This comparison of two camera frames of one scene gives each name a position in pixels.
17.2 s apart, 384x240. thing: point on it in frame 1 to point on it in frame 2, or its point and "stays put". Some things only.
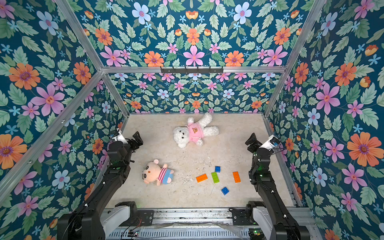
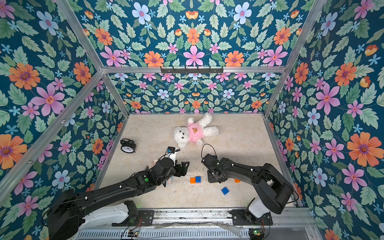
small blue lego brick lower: [225, 191] stays put
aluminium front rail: [203, 224] stays put
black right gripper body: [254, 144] to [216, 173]
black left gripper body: [134, 146] to [178, 173]
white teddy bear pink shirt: [195, 132] stays put
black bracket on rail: [172, 70] stays put
